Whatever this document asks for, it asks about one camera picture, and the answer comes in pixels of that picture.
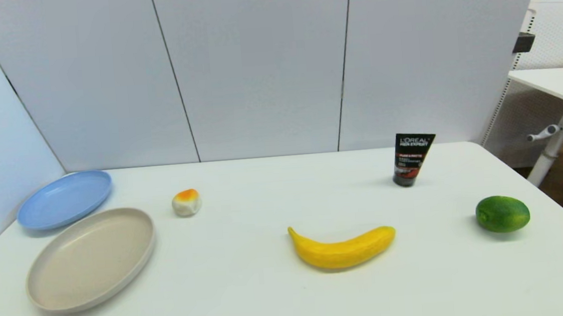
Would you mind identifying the white orange toy bun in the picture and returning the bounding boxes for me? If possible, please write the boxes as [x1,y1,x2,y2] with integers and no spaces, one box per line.
[170,187,204,218]

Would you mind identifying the yellow banana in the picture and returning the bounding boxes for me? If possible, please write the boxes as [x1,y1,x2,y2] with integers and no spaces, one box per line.
[287,218,399,273]

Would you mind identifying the black face wash tube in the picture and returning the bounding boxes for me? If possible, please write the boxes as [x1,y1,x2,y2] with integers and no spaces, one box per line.
[389,130,440,188]

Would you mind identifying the beige oval plate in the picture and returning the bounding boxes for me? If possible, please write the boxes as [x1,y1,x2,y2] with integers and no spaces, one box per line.
[20,205,162,316]

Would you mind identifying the blue round plate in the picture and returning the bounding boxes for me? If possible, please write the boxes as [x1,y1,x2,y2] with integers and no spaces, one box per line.
[14,168,116,233]

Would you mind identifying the green lime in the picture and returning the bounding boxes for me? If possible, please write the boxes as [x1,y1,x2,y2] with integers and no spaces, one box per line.
[474,193,532,235]

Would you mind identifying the black clamp on panel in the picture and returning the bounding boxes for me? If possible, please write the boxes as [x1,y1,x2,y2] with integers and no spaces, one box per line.
[511,31,537,55]

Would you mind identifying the white side desk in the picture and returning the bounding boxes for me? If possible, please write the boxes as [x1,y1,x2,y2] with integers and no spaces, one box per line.
[508,66,563,189]

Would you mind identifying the white desk crank handle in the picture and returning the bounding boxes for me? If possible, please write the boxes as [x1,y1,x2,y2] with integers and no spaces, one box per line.
[526,124,561,143]

